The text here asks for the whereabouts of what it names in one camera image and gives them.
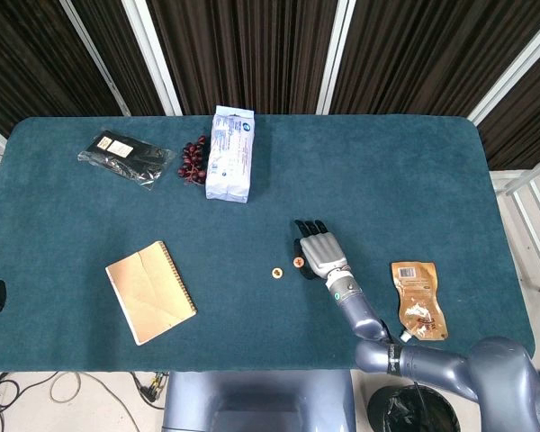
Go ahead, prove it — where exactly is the blue-grey robot torso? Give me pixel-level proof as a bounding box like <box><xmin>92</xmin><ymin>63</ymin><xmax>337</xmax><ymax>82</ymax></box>
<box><xmin>161</xmin><ymin>369</ymin><xmax>356</xmax><ymax>432</ymax></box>

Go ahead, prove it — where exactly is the teal table cloth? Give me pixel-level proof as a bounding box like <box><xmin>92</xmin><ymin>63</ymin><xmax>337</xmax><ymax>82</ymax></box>
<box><xmin>0</xmin><ymin>115</ymin><xmax>536</xmax><ymax>374</ymax></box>

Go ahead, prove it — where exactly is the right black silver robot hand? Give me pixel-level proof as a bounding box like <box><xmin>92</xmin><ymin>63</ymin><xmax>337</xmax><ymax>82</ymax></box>
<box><xmin>292</xmin><ymin>219</ymin><xmax>350</xmax><ymax>279</ymax></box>

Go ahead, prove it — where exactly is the black trash bin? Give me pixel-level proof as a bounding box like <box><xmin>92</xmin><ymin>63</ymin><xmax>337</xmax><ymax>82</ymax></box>
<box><xmin>367</xmin><ymin>382</ymin><xmax>461</xmax><ymax>432</ymax></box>

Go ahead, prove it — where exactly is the white metal rack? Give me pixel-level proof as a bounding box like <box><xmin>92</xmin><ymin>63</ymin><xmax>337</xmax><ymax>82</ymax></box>
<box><xmin>490</xmin><ymin>150</ymin><xmax>540</xmax><ymax>293</ymax></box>

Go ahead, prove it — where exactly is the dark red grape bunch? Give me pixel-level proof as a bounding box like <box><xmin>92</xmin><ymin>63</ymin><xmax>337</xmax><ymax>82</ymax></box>
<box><xmin>177</xmin><ymin>135</ymin><xmax>210</xmax><ymax>185</ymax></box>

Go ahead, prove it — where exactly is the dark brown pleated curtain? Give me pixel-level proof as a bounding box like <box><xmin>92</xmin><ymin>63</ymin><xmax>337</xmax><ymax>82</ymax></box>
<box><xmin>0</xmin><ymin>0</ymin><xmax>540</xmax><ymax>199</ymax></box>

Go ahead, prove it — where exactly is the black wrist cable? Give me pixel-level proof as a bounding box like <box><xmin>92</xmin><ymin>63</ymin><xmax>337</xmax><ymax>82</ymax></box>
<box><xmin>377</xmin><ymin>317</ymin><xmax>433</xmax><ymax>432</ymax></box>

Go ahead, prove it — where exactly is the black power plug cable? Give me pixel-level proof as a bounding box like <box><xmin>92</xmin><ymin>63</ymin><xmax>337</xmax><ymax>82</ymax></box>
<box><xmin>131</xmin><ymin>370</ymin><xmax>170</xmax><ymax>410</ymax></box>

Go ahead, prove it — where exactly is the tan spiral notebook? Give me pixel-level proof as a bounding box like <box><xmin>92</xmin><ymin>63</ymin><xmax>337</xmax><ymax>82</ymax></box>
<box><xmin>104</xmin><ymin>240</ymin><xmax>198</xmax><ymax>347</ymax></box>

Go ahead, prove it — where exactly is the grey floor cable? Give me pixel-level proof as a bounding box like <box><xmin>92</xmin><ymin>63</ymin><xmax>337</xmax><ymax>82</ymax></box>
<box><xmin>49</xmin><ymin>371</ymin><xmax>140</xmax><ymax>432</ymax></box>

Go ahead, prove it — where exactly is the white tissue pack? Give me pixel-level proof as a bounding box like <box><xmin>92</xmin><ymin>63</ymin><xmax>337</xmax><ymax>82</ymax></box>
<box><xmin>205</xmin><ymin>105</ymin><xmax>257</xmax><ymax>204</ymax></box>

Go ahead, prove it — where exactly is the white partition post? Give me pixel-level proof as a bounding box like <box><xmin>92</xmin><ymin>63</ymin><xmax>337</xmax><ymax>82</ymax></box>
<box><xmin>467</xmin><ymin>20</ymin><xmax>540</xmax><ymax>127</ymax></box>
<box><xmin>315</xmin><ymin>0</ymin><xmax>356</xmax><ymax>114</ymax></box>
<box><xmin>121</xmin><ymin>0</ymin><xmax>184</xmax><ymax>116</ymax></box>
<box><xmin>58</xmin><ymin>0</ymin><xmax>131</xmax><ymax>117</ymax></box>

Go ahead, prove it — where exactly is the brown spout pouch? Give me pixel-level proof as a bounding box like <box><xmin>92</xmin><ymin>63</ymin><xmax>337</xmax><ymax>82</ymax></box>
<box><xmin>391</xmin><ymin>260</ymin><xmax>449</xmax><ymax>343</ymax></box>

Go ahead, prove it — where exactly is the black item in plastic bag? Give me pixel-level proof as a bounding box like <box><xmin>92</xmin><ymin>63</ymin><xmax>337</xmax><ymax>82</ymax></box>
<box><xmin>76</xmin><ymin>130</ymin><xmax>177</xmax><ymax>192</ymax></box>

